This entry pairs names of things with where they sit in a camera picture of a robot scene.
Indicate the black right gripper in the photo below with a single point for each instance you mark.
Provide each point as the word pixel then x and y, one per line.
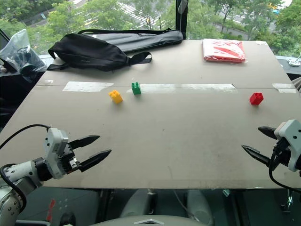
pixel 283 153

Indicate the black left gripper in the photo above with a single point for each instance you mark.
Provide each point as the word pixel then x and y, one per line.
pixel 68 159

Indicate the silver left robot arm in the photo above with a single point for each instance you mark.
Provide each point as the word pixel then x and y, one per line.
pixel 17 173

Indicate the red toy brick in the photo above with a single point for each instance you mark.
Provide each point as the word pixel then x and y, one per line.
pixel 256 98

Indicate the yellow toy brick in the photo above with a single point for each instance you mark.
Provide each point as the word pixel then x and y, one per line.
pixel 116 96

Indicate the clear tape strip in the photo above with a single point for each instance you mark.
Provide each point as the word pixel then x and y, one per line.
pixel 185 87
pixel 85 86

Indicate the green toy brick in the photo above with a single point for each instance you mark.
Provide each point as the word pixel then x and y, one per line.
pixel 136 88

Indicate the grey robot torso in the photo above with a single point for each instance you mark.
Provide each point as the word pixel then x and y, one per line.
pixel 150 212

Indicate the white small desk stand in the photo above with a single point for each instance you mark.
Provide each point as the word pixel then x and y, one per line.
pixel 295 61

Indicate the black sling bag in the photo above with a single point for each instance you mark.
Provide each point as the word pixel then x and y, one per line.
pixel 91 53

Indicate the red and white folded package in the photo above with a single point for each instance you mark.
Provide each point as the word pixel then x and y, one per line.
pixel 224 50

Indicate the clear plastic bag with items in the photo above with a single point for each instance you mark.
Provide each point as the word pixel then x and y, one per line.
pixel 22 56

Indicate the long black carrying case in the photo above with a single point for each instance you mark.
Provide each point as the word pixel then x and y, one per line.
pixel 141 38

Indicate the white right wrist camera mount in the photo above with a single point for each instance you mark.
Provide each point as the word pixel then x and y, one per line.
pixel 290 141

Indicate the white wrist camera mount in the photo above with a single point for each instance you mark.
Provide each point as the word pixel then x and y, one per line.
pixel 290 141
pixel 54 150

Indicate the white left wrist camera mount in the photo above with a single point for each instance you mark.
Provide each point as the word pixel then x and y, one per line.
pixel 54 150

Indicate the black window frame post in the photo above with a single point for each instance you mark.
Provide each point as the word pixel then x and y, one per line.
pixel 181 14

